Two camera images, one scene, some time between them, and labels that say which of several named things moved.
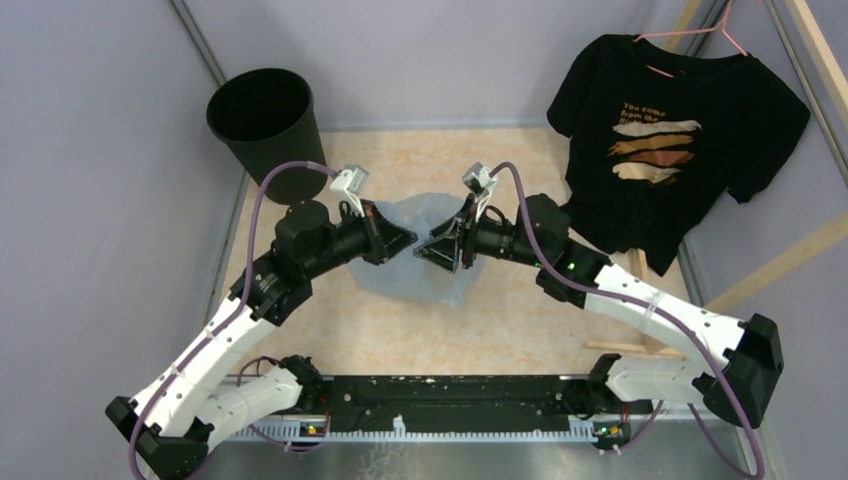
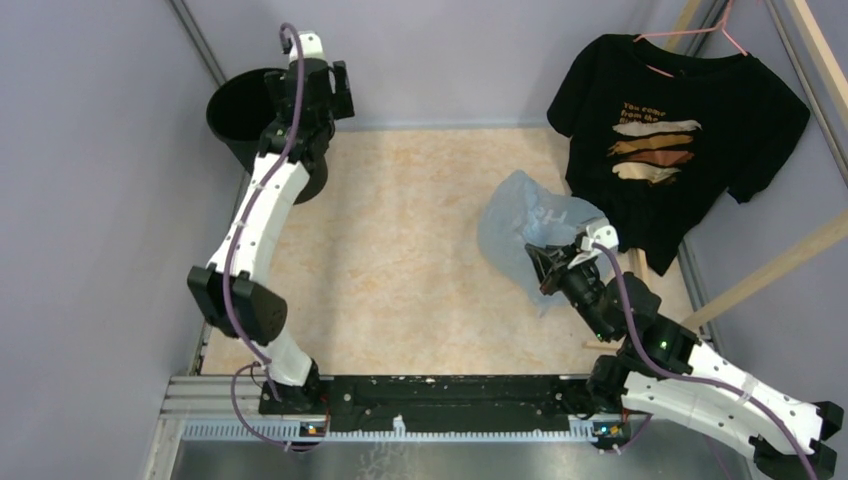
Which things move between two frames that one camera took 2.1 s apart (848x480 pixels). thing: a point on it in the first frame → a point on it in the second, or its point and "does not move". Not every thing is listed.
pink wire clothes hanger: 694,31 does not move
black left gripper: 384,238 → 342,105
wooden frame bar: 781,259 does not move
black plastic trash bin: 267,117 does not move
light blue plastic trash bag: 410,274 → 521,211
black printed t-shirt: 657,145 does not move
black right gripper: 443,251 → 543,259
